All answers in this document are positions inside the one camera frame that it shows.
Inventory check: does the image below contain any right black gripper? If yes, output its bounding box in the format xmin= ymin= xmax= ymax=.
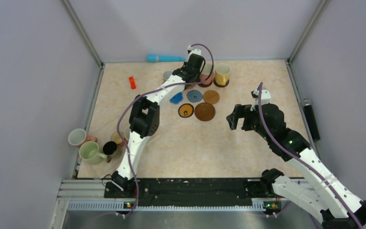
xmin=227 ymin=104 xmax=272 ymax=142

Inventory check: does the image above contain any plain pink mug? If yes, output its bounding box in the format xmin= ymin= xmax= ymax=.
xmin=200 ymin=63 xmax=214 ymax=84

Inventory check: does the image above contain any woven rattan coaster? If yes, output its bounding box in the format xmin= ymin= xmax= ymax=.
xmin=185 ymin=84 xmax=196 ymax=90

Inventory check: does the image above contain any dark wooden coaster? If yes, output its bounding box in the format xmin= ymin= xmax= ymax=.
xmin=198 ymin=82 xmax=213 ymax=88
xmin=213 ymin=78 xmax=230 ymax=88

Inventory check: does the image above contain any pink printed mug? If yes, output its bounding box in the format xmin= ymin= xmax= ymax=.
xmin=163 ymin=70 xmax=173 ymax=82

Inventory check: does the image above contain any grey silicone coaster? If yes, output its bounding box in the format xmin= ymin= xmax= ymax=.
xmin=186 ymin=90 xmax=203 ymax=103

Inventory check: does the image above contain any brown grooved coaster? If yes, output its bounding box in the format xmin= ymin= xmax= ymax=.
xmin=194 ymin=103 xmax=216 ymax=122

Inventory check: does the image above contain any blue flower coaster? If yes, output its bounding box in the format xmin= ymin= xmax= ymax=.
xmin=170 ymin=92 xmax=183 ymax=104

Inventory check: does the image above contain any light wooden coaster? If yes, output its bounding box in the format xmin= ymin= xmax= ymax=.
xmin=203 ymin=90 xmax=220 ymax=104

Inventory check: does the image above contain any yellow mug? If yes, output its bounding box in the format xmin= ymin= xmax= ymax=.
xmin=214 ymin=63 xmax=231 ymax=85

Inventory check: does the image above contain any brown paw print coaster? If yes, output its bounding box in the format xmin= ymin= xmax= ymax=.
xmin=178 ymin=103 xmax=194 ymax=118

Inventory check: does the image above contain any black microphone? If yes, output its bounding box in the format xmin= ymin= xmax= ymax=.
xmin=301 ymin=99 xmax=320 ymax=141

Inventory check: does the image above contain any light green mug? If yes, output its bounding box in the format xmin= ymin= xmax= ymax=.
xmin=123 ymin=126 xmax=131 ymax=142

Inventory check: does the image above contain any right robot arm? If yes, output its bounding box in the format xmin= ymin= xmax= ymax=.
xmin=226 ymin=104 xmax=366 ymax=229

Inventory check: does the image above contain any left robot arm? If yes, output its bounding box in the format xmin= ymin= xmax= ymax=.
xmin=112 ymin=52 xmax=205 ymax=197

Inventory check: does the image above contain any small orange cup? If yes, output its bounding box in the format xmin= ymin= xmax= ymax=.
xmin=111 ymin=132 xmax=124 ymax=146

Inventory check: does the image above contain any turquoise microphone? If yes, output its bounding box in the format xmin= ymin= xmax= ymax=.
xmin=146 ymin=54 xmax=185 ymax=62

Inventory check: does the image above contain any red block near cups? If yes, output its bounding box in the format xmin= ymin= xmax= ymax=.
xmin=129 ymin=76 xmax=136 ymax=90

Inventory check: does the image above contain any brown mug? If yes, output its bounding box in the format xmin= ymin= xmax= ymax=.
xmin=102 ymin=141 xmax=122 ymax=163

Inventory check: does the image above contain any pale green mug off table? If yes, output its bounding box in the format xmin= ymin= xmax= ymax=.
xmin=79 ymin=141 xmax=108 ymax=165

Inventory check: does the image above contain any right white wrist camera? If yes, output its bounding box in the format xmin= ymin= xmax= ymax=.
xmin=252 ymin=87 xmax=272 ymax=105

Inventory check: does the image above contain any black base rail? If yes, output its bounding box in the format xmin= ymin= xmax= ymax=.
xmin=104 ymin=178 xmax=288 ymax=216

